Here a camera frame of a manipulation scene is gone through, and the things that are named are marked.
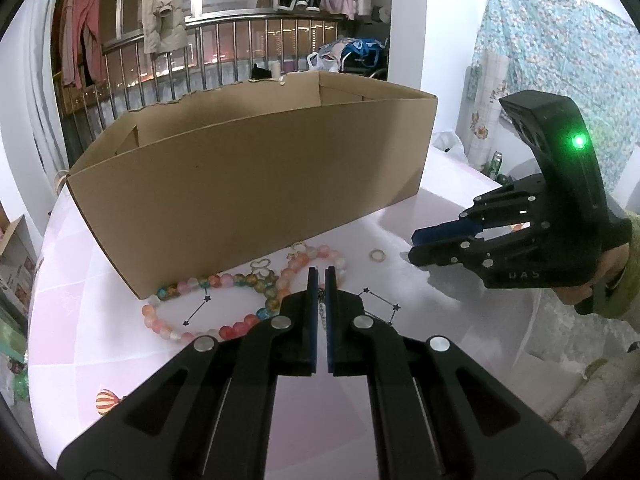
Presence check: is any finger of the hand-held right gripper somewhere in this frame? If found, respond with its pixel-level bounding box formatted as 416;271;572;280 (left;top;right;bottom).
407;225;551;274
412;175;549;247

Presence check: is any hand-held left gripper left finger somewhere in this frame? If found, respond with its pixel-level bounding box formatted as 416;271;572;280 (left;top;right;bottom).
56;266;321;480

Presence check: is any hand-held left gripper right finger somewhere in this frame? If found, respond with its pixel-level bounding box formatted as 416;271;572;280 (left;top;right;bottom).
325;265;586;480

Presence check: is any small silver chain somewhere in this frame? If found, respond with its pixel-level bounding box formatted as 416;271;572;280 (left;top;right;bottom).
316;280;330;331

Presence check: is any pink orange bead bracelet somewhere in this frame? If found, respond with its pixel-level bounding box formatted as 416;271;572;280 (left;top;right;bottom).
276;245;347;301

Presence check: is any multicolour bead bracelet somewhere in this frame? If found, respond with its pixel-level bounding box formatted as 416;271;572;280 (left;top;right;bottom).
141;271;282;344

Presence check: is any brown cardboard box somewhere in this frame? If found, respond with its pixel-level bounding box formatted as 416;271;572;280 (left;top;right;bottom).
66;71;439;301

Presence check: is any person's right hand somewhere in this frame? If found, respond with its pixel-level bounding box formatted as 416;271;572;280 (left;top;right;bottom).
554;244;630;307

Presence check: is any pink printed tablecloth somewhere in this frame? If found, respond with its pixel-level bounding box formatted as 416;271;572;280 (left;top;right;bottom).
25;150;631;480

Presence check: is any large white plastic bag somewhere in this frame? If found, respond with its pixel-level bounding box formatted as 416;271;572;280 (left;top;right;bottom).
432;130;468;163

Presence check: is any rolled floral mat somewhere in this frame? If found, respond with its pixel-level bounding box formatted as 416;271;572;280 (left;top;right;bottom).
465;52;513;171

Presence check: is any teal floral hanging cloth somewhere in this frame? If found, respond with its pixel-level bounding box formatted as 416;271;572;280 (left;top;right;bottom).
470;0;640;211

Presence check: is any blue bag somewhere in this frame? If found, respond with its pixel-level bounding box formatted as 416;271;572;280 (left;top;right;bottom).
345;37;388;68

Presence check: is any small white plastic bag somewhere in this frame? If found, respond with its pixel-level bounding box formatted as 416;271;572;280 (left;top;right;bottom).
306;51;341;73

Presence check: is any white fluffy cloth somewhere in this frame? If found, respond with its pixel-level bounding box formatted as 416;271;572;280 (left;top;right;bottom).
547;350;640;456

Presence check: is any metal balcony railing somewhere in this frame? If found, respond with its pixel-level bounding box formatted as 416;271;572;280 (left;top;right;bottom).
55;7;386;161

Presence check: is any small open cardboard box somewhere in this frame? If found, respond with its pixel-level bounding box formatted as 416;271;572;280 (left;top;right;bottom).
0;215;38;306

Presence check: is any beige puffer jacket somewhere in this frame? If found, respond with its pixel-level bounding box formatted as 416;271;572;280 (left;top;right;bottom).
136;0;190;55

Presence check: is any white curtain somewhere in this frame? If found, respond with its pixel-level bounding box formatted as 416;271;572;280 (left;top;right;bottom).
20;0;71;176

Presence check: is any red hanging garment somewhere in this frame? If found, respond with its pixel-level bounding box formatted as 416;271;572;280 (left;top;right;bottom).
60;0;108;88

